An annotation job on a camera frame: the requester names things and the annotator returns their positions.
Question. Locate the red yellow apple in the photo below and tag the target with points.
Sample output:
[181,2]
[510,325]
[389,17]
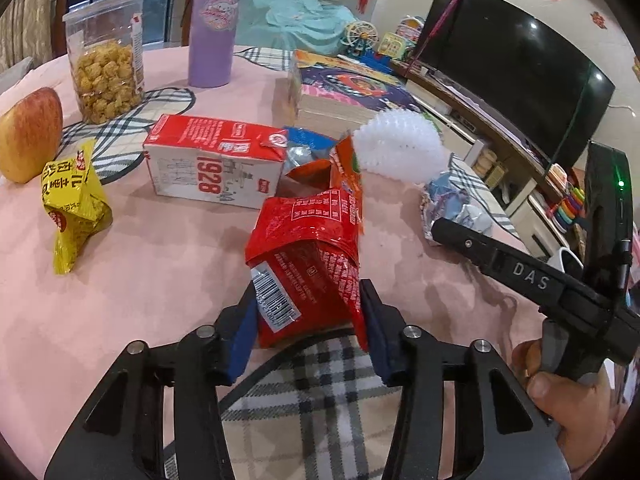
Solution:
[30,135]

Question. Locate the colourful activity cube toy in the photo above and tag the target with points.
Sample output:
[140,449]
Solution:
[395,46]

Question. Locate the teal covered armchair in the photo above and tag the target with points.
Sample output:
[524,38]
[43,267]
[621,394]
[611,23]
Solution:
[285,15]

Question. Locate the pink toy house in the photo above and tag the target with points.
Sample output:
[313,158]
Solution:
[411,27]

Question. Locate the black television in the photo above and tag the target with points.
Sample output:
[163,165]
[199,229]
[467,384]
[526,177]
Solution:
[515,75]

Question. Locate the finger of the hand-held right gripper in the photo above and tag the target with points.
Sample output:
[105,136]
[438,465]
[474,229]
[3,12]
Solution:
[462,240]

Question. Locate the white foam fruit net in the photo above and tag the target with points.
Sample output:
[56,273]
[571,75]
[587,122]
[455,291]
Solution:
[397,147]

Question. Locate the pink plaid patch tablecloth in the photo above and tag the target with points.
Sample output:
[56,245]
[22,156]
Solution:
[150,285]

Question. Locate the small red character sticker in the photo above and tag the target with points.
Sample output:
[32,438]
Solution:
[597,19]

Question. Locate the yellow snack packet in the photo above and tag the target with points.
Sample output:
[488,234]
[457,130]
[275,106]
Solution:
[72,200]

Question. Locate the blue snack packet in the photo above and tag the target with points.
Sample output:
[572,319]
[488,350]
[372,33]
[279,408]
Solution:
[306,141]

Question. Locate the silver blue wrapper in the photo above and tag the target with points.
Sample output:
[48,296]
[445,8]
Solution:
[450,205]

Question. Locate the white television stand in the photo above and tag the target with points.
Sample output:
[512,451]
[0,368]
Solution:
[505,180]

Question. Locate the purple drink bottle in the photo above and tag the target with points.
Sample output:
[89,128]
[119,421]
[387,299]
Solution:
[215,25]

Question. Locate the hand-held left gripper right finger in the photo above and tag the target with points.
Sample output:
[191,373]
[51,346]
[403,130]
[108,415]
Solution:
[378,327]

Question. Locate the clear popcorn jar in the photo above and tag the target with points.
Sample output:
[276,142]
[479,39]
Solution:
[105,67]

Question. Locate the ferris wheel toy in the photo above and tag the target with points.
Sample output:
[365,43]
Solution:
[359,37]

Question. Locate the red white carton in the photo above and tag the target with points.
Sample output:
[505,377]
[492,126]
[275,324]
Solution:
[210,160]

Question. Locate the red snack packet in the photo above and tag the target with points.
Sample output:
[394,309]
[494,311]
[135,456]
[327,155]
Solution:
[305,260]

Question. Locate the colourful picture book box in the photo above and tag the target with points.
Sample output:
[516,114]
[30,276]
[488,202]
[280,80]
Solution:
[350,95]

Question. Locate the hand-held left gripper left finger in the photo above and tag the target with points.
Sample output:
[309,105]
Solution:
[245,332]

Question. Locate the beige patterned curtain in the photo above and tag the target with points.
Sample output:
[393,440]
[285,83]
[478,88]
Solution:
[25,10]

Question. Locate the white rim trash bin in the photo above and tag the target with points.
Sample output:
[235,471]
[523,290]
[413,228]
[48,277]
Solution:
[565,260]

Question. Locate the person's right hand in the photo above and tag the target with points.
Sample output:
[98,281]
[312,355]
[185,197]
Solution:
[570,410]

